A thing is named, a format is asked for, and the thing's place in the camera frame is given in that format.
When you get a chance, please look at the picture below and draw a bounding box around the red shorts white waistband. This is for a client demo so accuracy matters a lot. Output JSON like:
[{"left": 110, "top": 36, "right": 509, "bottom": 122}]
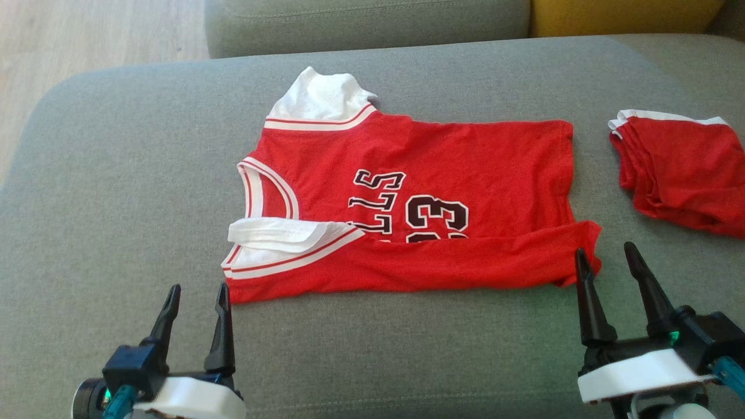
[{"left": 608, "top": 109, "right": 745, "bottom": 239}]

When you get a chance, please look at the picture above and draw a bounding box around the teal left camera cable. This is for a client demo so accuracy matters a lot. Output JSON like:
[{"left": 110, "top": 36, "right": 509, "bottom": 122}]
[{"left": 104, "top": 384, "right": 139, "bottom": 419}]

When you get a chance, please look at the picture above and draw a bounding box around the teal camera cable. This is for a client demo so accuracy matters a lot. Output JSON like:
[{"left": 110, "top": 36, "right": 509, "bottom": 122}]
[
  {"left": 104, "top": 384, "right": 139, "bottom": 419},
  {"left": 711, "top": 356, "right": 745, "bottom": 393}
]

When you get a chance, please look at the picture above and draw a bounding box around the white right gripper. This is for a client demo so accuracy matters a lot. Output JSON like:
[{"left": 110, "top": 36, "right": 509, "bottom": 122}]
[{"left": 574, "top": 242, "right": 718, "bottom": 406}]

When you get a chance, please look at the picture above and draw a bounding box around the wide yellow sofa backrest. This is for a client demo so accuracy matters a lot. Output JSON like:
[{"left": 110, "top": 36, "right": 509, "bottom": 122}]
[{"left": 528, "top": 0, "right": 728, "bottom": 39}]

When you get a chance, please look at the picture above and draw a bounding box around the large grey sofa chaise cushion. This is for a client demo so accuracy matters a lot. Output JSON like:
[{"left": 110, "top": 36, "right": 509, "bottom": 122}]
[{"left": 0, "top": 34, "right": 745, "bottom": 419}]

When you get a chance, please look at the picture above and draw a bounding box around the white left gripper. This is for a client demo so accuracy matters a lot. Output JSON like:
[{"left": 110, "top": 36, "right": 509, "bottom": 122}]
[{"left": 72, "top": 283, "right": 247, "bottom": 419}]

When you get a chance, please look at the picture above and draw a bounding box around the teal right camera cable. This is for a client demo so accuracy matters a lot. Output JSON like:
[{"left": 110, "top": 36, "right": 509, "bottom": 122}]
[{"left": 711, "top": 356, "right": 745, "bottom": 393}]

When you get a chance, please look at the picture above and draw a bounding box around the grey sofa seat cushion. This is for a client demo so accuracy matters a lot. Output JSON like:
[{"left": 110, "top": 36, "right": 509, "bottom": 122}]
[{"left": 204, "top": 0, "right": 532, "bottom": 59}]

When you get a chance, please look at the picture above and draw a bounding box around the red basketball jersey white trim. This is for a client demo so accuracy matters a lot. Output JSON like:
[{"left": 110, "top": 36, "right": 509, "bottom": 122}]
[{"left": 221, "top": 66, "right": 603, "bottom": 304}]

